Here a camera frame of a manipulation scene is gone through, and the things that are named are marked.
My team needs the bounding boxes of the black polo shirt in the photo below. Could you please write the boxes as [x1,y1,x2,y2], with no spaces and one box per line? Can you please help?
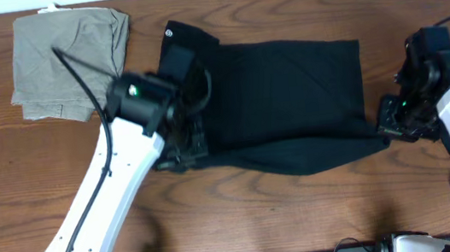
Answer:
[155,21,389,176]

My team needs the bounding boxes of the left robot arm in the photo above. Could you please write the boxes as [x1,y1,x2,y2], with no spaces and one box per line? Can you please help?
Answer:
[44,63,212,252]

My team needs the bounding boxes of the folded khaki trousers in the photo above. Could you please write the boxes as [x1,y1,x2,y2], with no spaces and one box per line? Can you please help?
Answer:
[11,6,130,122]

